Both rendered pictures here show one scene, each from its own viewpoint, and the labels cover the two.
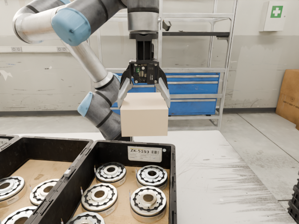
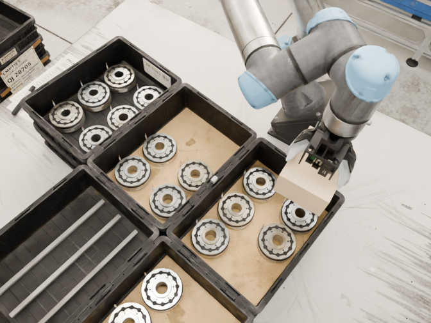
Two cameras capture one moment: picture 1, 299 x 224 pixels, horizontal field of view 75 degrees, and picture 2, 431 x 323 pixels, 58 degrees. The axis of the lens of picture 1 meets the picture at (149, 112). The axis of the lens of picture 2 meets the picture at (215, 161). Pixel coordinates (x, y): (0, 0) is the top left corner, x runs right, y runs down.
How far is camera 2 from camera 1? 0.57 m
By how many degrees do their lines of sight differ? 44
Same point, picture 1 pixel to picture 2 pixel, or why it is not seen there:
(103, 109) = not seen: hidden behind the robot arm
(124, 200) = (258, 223)
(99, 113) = not seen: hidden behind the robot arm
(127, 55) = not seen: outside the picture
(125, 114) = (283, 180)
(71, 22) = (255, 100)
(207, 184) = (373, 241)
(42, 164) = (197, 124)
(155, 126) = (309, 204)
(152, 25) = (349, 134)
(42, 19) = (236, 34)
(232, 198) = (386, 276)
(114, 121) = (303, 97)
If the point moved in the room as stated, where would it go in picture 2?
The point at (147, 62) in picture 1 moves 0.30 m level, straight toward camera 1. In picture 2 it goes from (325, 161) to (242, 297)
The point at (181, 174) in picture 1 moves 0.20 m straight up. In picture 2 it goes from (353, 209) to (378, 181)
